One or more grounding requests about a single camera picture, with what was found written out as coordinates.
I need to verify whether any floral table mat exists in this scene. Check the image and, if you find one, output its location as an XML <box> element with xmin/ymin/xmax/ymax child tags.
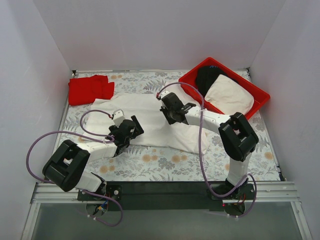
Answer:
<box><xmin>51</xmin><ymin>70</ymin><xmax>278</xmax><ymax>182</ymax></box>

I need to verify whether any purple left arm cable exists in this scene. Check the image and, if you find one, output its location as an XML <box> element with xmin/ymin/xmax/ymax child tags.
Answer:
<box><xmin>26</xmin><ymin>108</ymin><xmax>124</xmax><ymax>228</ymax></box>

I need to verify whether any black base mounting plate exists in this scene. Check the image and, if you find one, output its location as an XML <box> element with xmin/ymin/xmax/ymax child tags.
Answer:
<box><xmin>77</xmin><ymin>181</ymin><xmax>256</xmax><ymax>211</ymax></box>

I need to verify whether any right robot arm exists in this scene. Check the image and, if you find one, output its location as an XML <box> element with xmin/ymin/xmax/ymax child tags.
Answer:
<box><xmin>156</xmin><ymin>91</ymin><xmax>259</xmax><ymax>199</ymax></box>

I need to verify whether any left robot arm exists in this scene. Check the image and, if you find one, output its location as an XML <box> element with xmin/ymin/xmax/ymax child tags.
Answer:
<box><xmin>42</xmin><ymin>115</ymin><xmax>144</xmax><ymax>200</ymax></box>

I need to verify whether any black t shirt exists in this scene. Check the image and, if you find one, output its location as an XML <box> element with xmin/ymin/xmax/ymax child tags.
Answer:
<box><xmin>195</xmin><ymin>65</ymin><xmax>228</xmax><ymax>97</ymax></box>

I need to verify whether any white t shirt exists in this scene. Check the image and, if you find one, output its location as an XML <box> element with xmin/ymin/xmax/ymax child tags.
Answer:
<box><xmin>85</xmin><ymin>93</ymin><xmax>199</xmax><ymax>154</ymax></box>

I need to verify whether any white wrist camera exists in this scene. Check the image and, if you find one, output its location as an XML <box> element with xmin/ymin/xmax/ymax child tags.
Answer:
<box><xmin>156</xmin><ymin>91</ymin><xmax>170</xmax><ymax>100</ymax></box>
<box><xmin>112</xmin><ymin>109</ymin><xmax>126</xmax><ymax>127</ymax></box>

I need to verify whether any red plastic bin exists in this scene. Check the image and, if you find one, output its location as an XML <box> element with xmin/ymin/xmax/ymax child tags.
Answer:
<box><xmin>179</xmin><ymin>57</ymin><xmax>270</xmax><ymax>119</ymax></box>

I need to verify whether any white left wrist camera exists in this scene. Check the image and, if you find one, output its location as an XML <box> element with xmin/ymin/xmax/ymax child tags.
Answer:
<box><xmin>112</xmin><ymin>109</ymin><xmax>126</xmax><ymax>127</ymax></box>

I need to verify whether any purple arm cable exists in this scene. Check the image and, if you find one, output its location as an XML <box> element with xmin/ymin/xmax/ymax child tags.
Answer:
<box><xmin>26</xmin><ymin>108</ymin><xmax>124</xmax><ymax>228</ymax></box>
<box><xmin>156</xmin><ymin>82</ymin><xmax>257</xmax><ymax>219</ymax></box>

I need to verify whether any cream folded t shirt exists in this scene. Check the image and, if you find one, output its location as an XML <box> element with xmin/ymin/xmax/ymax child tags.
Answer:
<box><xmin>204</xmin><ymin>75</ymin><xmax>255</xmax><ymax>115</ymax></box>

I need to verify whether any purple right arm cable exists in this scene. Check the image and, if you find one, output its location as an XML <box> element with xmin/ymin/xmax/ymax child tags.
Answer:
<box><xmin>156</xmin><ymin>82</ymin><xmax>257</xmax><ymax>219</ymax></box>

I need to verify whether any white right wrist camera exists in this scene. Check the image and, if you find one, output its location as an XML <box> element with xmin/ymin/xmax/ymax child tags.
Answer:
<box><xmin>156</xmin><ymin>91</ymin><xmax>170</xmax><ymax>100</ymax></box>

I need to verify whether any red folded t shirt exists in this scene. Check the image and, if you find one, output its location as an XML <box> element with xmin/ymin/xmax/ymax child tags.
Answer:
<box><xmin>68</xmin><ymin>75</ymin><xmax>115</xmax><ymax>106</ymax></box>

